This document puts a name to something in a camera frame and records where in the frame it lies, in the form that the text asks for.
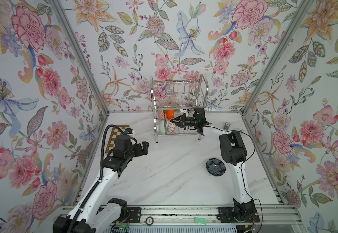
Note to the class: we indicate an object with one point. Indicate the aluminium front rail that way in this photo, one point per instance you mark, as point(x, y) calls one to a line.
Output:
point(184, 214)

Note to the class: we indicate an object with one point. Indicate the dark floral ceramic bowl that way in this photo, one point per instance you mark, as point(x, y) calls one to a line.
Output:
point(215, 167)

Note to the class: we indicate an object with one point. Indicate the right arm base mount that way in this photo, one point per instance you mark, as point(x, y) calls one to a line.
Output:
point(239, 212)

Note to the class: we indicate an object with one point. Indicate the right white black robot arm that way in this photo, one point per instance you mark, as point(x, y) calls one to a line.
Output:
point(233, 152)

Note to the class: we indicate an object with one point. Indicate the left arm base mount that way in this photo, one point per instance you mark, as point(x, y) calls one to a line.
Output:
point(117, 211)

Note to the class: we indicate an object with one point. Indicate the black white patterned bowl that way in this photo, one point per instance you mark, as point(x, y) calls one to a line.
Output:
point(161, 115)

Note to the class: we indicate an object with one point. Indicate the round black ring knob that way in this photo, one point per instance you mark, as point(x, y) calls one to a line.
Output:
point(149, 221)

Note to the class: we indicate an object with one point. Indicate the chrome two-tier dish rack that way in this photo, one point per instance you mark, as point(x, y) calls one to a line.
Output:
point(177, 94)

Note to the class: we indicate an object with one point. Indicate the green connector block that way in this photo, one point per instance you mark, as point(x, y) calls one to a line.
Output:
point(200, 220)

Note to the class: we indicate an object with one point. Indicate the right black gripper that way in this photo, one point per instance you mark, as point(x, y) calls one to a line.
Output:
point(182, 124)

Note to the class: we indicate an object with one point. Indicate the orange plastic bowl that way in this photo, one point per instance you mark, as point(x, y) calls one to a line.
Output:
point(170, 114)

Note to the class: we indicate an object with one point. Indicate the small grey can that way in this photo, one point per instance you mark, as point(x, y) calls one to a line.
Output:
point(226, 126)

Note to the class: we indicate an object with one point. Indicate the blue geometric patterned bowl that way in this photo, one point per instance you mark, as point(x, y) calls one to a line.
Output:
point(170, 128)

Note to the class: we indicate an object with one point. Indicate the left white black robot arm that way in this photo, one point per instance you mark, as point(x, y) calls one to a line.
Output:
point(88, 216)

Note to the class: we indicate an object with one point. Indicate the wooden chessboard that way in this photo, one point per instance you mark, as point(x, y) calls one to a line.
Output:
point(109, 141)

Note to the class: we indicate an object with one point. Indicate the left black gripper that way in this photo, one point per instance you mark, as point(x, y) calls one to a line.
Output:
point(145, 149)

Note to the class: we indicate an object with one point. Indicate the pale green ceramic bowl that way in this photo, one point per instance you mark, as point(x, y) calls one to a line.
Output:
point(162, 128)

